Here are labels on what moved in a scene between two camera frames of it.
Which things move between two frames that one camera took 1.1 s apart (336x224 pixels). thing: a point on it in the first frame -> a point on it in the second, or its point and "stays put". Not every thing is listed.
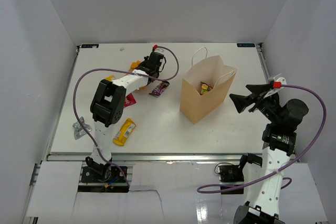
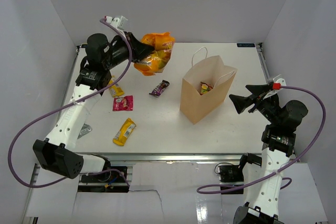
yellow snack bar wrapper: [125, 130] stays put
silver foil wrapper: [79, 129] stays put
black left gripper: [146, 60] -> [138, 50]
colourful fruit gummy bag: [205, 88] stays put
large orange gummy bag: [134, 65] -> [163, 43]
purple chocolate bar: [157, 91] stays put
